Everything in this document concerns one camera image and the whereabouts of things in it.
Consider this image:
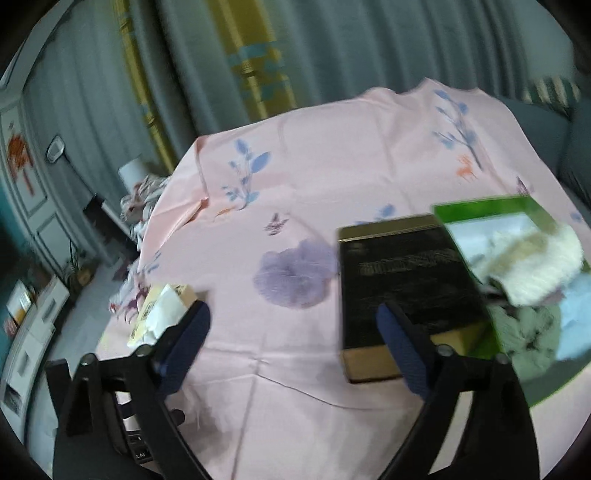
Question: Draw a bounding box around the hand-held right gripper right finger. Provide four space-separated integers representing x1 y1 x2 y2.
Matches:
376 301 541 480

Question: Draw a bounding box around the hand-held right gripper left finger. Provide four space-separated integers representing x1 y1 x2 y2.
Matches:
45 300 212 480

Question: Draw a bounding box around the sage green knitted cloth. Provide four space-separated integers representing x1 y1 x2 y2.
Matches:
487 302 563 380

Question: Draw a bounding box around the green cardboard box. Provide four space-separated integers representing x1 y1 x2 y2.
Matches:
431 195 591 407

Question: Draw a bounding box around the cream fluffy cloth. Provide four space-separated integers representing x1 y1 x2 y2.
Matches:
471 224 585 306

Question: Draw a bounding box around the light blue plush toy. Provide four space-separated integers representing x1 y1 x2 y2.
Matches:
556 277 591 363

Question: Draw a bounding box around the open pack with white tissue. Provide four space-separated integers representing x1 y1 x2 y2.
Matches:
127 282 199 348

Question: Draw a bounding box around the black and gold tin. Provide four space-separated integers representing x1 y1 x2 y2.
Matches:
336 213 499 384

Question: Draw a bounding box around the potted plant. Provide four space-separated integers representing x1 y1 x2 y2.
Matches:
62 240 98 289

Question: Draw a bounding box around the pile of clothes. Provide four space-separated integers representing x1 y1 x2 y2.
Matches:
119 174 169 241

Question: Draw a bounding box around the white cabinet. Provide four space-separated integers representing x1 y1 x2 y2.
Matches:
0 274 71 416

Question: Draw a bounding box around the black floor stand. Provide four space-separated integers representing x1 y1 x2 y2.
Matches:
46 136 139 241

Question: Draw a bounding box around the white lamp shade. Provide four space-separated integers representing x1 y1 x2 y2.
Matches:
117 158 147 192

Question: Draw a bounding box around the white panelled door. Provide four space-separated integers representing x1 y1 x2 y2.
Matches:
0 83 65 278

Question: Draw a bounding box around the pink printed bed sheet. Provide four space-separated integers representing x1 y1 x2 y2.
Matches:
108 76 591 480

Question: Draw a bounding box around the red knot ornament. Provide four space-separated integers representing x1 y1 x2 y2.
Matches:
7 122 35 192

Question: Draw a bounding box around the grey blue sofa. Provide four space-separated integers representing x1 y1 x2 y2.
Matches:
501 95 591 208

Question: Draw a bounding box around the yellow patterned curtain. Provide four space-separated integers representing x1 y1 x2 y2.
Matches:
113 0 296 171

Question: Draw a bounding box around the striped pillow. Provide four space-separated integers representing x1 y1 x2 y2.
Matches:
526 76 583 109

